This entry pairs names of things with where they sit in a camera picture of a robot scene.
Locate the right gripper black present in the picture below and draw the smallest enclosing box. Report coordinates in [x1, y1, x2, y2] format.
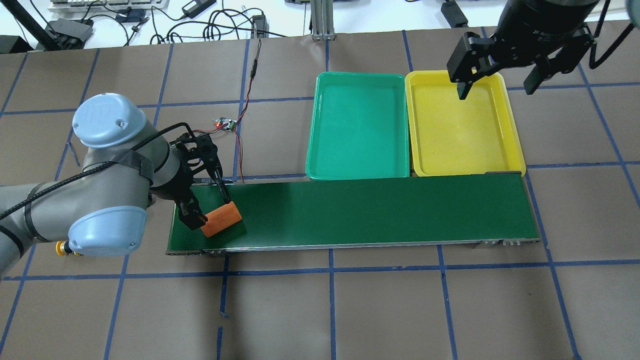
[446, 25, 595, 101]

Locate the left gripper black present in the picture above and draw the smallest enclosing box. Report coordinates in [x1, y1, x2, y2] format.
[150, 133, 232, 230]

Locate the plain orange cylinder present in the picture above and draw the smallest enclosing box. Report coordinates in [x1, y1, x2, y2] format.
[200, 201, 243, 238]

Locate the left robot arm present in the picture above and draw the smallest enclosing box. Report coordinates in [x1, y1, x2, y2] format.
[0, 92, 241, 277]

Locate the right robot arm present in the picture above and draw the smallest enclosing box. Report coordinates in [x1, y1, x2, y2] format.
[446, 0, 639, 100]

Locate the yellow plastic tray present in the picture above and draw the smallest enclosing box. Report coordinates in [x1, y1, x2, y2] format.
[405, 70, 527, 177]

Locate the motor speed controller board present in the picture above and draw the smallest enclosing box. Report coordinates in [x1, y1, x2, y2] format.
[214, 117, 238, 132]

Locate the green conveyor belt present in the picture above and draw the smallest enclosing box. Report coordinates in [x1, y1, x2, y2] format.
[166, 173, 540, 256]

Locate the green plastic tray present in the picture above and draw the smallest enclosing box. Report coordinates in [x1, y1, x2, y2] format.
[305, 71, 410, 180]

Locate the yellow push button far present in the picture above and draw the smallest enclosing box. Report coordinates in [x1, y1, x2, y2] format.
[55, 241, 81, 256]

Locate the white keyboard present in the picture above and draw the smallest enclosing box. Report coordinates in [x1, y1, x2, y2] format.
[47, 0, 169, 14]

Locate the black braided cable sleeve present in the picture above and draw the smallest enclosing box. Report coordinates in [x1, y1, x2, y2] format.
[0, 122, 193, 221]

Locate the black cable tie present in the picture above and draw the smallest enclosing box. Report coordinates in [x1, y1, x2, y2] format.
[66, 141, 81, 167]

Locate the red black power wire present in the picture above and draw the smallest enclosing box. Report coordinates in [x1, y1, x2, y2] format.
[234, 37, 263, 185]

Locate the aluminium frame post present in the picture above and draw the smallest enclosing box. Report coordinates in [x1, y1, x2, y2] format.
[310, 0, 336, 42]

